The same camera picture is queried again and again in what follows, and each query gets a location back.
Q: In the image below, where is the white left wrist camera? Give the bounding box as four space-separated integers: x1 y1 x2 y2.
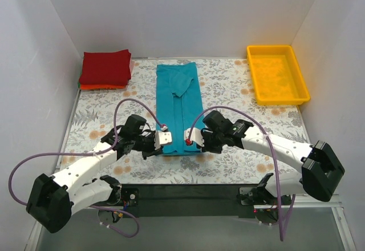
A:
154 131 172 150

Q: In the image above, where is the yellow plastic tray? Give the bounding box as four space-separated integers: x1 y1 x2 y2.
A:
246 45 310 106

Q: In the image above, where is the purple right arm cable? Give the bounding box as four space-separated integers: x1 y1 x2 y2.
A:
185 106 297 242

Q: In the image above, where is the folded red t-shirt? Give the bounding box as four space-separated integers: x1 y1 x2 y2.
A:
79 49 132 86

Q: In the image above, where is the teal t-shirt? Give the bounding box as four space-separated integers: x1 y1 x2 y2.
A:
156 62 203 156

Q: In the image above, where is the aluminium frame rail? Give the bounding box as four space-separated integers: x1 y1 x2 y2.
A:
39 184 342 209

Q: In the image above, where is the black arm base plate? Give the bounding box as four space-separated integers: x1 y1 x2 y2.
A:
113 183 293 219

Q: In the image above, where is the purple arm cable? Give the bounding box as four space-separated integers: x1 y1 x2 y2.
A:
185 106 297 242
7 98 169 238

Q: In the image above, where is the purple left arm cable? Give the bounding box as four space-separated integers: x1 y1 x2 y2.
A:
7 98 169 238

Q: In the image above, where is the folded orange t-shirt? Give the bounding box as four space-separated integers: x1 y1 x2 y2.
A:
79 84 126 90

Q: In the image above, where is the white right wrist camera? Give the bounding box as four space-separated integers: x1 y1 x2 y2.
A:
184 127 204 147

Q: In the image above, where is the folded pink t-shirt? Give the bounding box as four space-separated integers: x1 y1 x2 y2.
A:
123 60 135 86

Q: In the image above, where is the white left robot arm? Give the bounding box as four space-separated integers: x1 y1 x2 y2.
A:
26 115 172 233

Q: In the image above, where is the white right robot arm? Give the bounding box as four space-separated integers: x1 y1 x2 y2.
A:
185 111 345 204

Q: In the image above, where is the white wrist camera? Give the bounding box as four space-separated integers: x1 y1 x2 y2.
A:
184 127 204 147
154 131 172 150

